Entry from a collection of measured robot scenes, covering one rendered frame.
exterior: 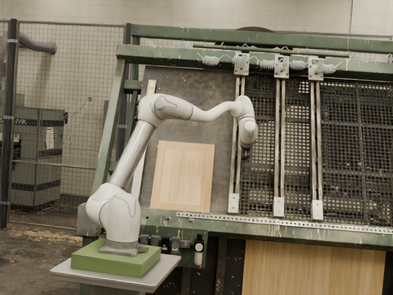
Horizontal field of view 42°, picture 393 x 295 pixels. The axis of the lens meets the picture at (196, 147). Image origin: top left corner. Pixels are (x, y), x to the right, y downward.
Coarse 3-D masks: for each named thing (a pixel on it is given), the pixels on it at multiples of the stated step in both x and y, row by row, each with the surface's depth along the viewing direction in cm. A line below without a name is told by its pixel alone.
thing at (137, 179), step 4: (152, 80) 357; (148, 84) 356; (148, 88) 354; (152, 88) 354; (148, 92) 353; (144, 152) 332; (144, 156) 331; (140, 160) 329; (144, 160) 332; (140, 164) 328; (136, 168) 326; (140, 168) 326; (136, 172) 325; (140, 172) 325; (136, 176) 324; (140, 176) 324; (136, 180) 323; (140, 180) 323; (136, 184) 321; (140, 184) 322; (132, 188) 320; (136, 188) 320; (140, 188) 324; (132, 192) 319; (136, 192) 319; (136, 196) 318
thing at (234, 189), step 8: (248, 56) 358; (248, 64) 355; (240, 72) 352; (248, 72) 352; (240, 80) 354; (240, 88) 354; (232, 144) 331; (232, 152) 328; (240, 152) 328; (232, 160) 325; (232, 168) 323; (232, 176) 320; (232, 184) 318; (232, 192) 315; (232, 200) 313; (232, 208) 310
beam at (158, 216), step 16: (144, 208) 313; (144, 224) 308; (160, 224) 308; (176, 224) 308; (192, 224) 308; (208, 224) 308; (224, 224) 308; (240, 224) 308; (256, 224) 308; (336, 224) 308; (256, 240) 314; (272, 240) 311; (288, 240) 308; (304, 240) 306; (320, 240) 304; (336, 240) 303; (352, 240) 303; (368, 240) 303; (384, 240) 303
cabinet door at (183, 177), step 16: (160, 144) 337; (176, 144) 337; (192, 144) 336; (208, 144) 336; (160, 160) 331; (176, 160) 331; (192, 160) 331; (208, 160) 331; (160, 176) 326; (176, 176) 326; (192, 176) 326; (208, 176) 326; (160, 192) 321; (176, 192) 321; (192, 192) 321; (208, 192) 321; (160, 208) 316; (176, 208) 316; (192, 208) 316; (208, 208) 316
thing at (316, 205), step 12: (312, 72) 351; (312, 84) 351; (312, 96) 347; (312, 108) 342; (312, 120) 338; (312, 132) 334; (312, 144) 330; (312, 156) 326; (312, 168) 322; (312, 180) 319; (312, 192) 315; (312, 204) 311; (312, 216) 308
